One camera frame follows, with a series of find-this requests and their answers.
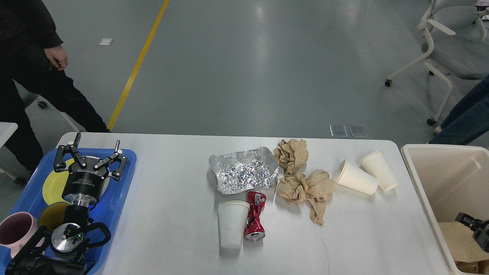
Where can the brown paper bag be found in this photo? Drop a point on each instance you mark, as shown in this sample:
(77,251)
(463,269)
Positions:
(462,246)
(477,267)

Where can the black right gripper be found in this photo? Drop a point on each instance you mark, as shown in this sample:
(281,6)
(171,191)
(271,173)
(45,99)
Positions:
(480,228)

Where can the crushed red soda can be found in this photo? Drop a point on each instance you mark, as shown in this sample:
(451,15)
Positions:
(254,230)

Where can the aluminium foil sheet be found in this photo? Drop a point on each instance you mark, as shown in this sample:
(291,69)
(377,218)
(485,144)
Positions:
(245,170)

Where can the grey office chair right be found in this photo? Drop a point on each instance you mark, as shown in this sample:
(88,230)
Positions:
(456,43)

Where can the blue plastic tray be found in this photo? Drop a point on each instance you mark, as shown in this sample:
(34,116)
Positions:
(114,214)

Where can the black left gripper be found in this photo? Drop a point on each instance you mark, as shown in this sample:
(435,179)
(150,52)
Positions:
(84,180)

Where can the crumpled brown paper left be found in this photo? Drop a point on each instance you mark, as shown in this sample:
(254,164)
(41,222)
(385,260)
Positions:
(293,188)

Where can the beige plastic bin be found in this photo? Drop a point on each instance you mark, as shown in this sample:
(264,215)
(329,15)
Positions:
(449,180)

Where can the crumpled brown paper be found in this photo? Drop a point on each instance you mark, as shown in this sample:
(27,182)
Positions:
(320,189)
(291,155)
(293,188)

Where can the floor socket plate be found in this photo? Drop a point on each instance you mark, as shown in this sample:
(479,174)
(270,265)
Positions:
(338,131)
(358,130)

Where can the person in dark clothes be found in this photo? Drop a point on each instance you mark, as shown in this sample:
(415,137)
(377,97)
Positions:
(31,54)

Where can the dark green mug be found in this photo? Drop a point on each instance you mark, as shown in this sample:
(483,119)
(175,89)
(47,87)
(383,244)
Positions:
(53,216)

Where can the white side table corner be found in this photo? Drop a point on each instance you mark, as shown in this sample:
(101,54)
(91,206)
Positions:
(6,131)

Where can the left floor socket plate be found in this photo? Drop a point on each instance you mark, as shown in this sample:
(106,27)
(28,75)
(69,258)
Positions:
(338,131)

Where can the crumpled brown paper top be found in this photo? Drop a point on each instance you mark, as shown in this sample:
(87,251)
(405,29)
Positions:
(291,155)

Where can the white paper cup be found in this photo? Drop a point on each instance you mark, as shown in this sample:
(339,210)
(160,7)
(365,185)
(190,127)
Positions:
(232,217)
(355,178)

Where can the white cup behind gripper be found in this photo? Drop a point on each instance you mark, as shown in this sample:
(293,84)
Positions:
(377,166)

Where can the right floor socket plate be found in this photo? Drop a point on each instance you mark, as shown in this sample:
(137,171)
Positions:
(358,130)

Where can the pink ribbed mug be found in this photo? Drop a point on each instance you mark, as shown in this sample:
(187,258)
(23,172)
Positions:
(16,230)

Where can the crumpled brown paper right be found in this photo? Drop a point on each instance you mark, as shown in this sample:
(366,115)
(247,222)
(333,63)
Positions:
(320,189)

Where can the white paper cup lying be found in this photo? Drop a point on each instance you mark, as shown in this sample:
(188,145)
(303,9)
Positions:
(355,178)

